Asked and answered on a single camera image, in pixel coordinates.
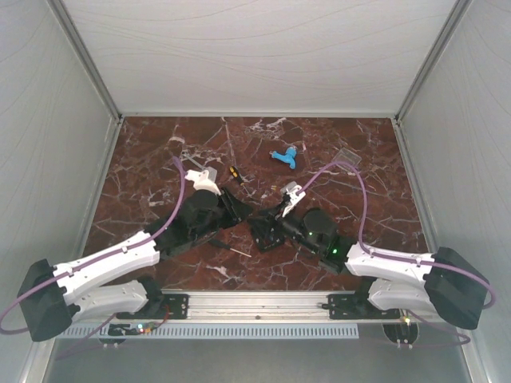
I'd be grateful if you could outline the clear fuse box lid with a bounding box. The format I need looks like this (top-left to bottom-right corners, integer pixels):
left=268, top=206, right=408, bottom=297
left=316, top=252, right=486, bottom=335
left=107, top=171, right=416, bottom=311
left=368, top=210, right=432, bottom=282
left=334, top=148, right=362, bottom=167

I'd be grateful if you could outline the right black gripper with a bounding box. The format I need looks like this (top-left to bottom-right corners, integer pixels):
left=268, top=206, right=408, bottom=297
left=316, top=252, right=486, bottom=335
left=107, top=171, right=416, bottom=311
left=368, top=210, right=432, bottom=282
left=248, top=199, right=320, bottom=255

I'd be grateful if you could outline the blue plastic faucet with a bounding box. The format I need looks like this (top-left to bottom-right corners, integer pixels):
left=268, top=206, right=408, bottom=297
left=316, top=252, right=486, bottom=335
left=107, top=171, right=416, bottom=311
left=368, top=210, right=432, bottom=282
left=270, top=146, right=298, bottom=170

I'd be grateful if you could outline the slotted grey cable duct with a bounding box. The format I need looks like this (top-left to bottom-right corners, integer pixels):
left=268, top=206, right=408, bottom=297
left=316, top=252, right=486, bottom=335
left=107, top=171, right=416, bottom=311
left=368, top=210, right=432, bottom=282
left=54, top=322, right=359, bottom=341

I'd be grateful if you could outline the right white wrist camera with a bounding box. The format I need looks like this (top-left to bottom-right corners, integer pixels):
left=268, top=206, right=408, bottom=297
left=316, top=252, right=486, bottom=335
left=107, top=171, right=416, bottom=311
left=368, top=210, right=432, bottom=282
left=281, top=181, right=306, bottom=217

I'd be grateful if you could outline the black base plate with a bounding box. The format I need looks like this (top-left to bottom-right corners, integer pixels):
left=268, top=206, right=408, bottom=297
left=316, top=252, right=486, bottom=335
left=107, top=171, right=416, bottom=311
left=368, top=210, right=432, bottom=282
left=320, top=294, right=401, bottom=320
left=116, top=293, right=189, bottom=321

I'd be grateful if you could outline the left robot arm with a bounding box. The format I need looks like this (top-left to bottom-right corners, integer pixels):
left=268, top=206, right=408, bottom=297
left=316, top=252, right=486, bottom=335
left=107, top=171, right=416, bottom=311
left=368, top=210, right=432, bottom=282
left=18, top=188, right=253, bottom=342

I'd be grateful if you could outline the black fuse box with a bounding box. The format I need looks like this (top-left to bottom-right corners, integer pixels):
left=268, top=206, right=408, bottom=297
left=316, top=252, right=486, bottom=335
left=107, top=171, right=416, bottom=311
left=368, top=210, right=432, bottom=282
left=250, top=221, right=285, bottom=253

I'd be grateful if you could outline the aluminium front rail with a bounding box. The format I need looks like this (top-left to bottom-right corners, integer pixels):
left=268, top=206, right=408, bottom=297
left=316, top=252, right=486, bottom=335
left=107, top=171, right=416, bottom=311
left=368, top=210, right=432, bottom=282
left=43, top=289, right=476, bottom=322

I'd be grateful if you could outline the silver wrench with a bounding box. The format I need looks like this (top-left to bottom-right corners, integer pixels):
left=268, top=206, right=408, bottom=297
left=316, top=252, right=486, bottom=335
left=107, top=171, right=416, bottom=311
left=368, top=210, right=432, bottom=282
left=181, top=151, right=204, bottom=169

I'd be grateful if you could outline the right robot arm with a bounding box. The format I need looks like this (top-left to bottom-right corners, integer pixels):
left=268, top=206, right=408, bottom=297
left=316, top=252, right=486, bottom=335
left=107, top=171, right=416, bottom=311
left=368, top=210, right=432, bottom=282
left=248, top=208, right=488, bottom=330

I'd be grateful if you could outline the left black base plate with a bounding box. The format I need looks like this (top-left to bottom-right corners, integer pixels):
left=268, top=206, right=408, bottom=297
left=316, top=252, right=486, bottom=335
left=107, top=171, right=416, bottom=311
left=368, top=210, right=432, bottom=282
left=116, top=293, right=189, bottom=321

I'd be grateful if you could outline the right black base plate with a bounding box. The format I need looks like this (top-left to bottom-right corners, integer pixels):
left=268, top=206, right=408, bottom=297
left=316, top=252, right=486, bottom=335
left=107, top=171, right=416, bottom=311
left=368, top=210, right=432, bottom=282
left=320, top=294, right=401, bottom=320

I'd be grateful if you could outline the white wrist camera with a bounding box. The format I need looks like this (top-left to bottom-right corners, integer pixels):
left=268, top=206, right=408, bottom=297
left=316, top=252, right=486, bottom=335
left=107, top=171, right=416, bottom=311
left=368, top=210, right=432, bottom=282
left=184, top=167, right=221, bottom=195
left=281, top=181, right=306, bottom=217

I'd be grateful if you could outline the yellow black screwdriver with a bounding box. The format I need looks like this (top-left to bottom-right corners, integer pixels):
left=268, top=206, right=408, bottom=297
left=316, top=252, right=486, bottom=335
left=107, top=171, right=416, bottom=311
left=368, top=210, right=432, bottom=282
left=229, top=165, right=252, bottom=197

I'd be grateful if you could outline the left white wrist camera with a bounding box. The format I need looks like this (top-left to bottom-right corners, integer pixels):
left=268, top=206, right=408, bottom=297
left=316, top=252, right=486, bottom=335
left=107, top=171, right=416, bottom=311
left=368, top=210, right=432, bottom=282
left=184, top=167, right=221, bottom=195

